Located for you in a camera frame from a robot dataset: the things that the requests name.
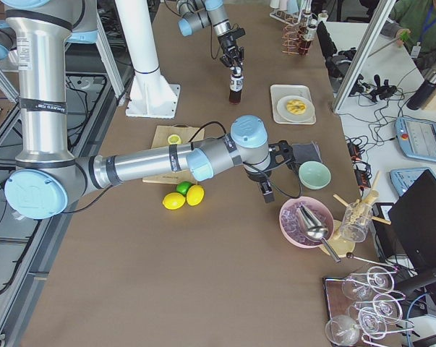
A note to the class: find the white serving tray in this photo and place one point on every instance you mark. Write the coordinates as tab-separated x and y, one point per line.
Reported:
279	91

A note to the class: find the black thermos bottle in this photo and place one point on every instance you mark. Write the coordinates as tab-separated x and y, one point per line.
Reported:
423	94

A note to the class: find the wooden cutting board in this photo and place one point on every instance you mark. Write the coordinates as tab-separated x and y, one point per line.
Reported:
166	135

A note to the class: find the wine glass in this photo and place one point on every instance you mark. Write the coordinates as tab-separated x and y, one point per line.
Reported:
384	306
364	286
371	323
342	330

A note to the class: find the white round plate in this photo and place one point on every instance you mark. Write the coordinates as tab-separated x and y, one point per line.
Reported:
295	108

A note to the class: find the dark glass rack tray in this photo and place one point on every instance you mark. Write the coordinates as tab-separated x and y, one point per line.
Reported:
335	300

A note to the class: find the aluminium frame post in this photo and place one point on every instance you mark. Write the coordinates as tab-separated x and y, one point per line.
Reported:
369	38

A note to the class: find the tea bottle in rack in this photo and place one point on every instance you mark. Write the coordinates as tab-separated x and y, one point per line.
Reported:
307	32

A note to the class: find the pink bowl of ice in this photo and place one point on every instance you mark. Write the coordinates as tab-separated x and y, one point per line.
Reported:
290	225

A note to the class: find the wine glass lower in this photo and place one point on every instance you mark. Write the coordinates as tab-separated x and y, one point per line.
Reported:
371	323

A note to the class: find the wooden mug tree stand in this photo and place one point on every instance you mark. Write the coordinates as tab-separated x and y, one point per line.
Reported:
338	243

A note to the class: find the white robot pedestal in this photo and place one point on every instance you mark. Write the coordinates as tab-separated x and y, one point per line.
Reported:
151	95

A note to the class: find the brown tea bottle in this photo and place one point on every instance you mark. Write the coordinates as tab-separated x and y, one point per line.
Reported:
236	85

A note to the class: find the green lime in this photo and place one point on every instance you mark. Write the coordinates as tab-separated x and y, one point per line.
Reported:
184	187

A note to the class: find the metal ice scoop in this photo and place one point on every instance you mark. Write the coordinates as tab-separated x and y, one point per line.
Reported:
315	230

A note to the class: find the wine glass upper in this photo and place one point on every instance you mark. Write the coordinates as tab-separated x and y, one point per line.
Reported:
364	286

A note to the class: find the mint green bowl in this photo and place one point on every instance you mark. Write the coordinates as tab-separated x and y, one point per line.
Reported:
314	175

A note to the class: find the half lemon slice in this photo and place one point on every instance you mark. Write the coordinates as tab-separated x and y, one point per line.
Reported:
174	139

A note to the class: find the white dish rack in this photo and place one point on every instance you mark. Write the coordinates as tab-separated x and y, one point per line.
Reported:
288	11

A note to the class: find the copper wire bottle rack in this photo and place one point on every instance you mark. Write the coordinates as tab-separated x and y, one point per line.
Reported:
290	39

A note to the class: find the wine glass middle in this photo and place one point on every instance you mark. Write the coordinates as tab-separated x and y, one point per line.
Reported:
384	306

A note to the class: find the yellow lemon near lime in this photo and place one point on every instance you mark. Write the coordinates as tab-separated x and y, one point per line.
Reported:
195	195

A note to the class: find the wine glass bottom left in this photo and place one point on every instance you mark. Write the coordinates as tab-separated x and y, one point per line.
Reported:
342	330

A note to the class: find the person in green sweater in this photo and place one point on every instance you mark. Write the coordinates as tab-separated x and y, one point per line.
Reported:
418	20

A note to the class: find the yellow lemon front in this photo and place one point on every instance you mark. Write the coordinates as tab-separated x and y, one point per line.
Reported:
173	201

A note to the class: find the teach pendant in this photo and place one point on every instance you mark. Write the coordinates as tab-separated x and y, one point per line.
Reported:
403	178
416	138

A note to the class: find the grey folded cloth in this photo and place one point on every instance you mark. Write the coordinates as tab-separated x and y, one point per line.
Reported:
306	152

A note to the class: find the black monitor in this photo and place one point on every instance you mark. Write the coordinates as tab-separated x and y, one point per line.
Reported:
413	219

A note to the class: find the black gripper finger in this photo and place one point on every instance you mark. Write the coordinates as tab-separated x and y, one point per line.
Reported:
267	191
240	57
226	61

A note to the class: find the clear glass mug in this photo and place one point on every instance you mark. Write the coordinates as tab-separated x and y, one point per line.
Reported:
356	220

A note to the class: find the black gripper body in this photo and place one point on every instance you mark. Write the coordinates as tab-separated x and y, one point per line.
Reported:
228	43
258	176

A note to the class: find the teach pendant upper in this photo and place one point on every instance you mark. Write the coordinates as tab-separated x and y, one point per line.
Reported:
416	138

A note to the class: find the teach pendant lower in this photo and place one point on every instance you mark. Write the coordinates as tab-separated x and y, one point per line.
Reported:
403	178

